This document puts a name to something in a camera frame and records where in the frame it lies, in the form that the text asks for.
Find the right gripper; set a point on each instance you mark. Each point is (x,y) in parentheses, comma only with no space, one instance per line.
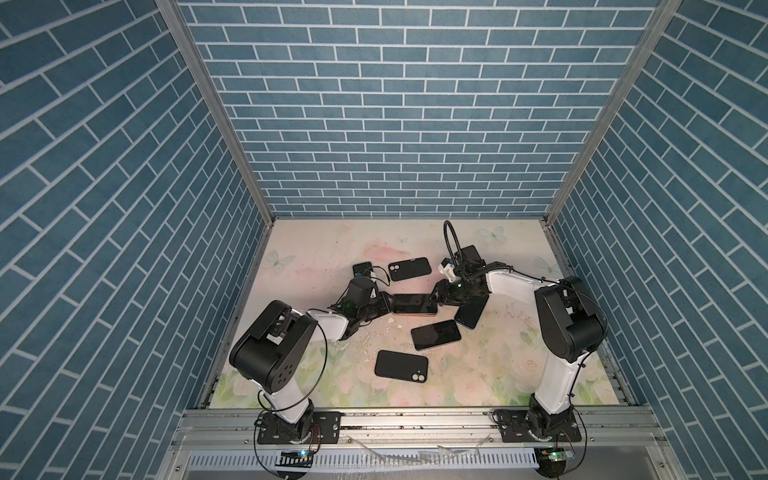
(444,293)

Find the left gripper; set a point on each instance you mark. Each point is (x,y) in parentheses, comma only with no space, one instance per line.
(384,303)

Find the light blue phone case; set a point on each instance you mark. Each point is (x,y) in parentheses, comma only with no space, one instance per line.
(363,269)

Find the black phone case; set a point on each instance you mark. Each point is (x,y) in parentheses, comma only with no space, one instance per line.
(409,269)
(401,366)

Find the purple-edged black phone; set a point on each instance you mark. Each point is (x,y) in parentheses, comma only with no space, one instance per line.
(414,304)

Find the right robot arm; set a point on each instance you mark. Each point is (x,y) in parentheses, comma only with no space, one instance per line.
(571,323)

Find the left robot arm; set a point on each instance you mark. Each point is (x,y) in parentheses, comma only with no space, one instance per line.
(271,349)

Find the blue-edged black phone right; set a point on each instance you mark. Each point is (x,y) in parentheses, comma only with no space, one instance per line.
(469,314)

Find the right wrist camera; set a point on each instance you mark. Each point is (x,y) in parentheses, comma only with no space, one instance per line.
(447,269)

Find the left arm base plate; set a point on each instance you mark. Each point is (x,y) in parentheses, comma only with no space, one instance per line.
(274,430)

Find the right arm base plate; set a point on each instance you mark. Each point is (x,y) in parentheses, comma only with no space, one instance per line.
(536,425)

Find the white slotted cable duct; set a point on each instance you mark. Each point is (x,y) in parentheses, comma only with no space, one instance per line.
(360,460)

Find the aluminium front rail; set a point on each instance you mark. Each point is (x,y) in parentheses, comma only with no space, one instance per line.
(607,426)

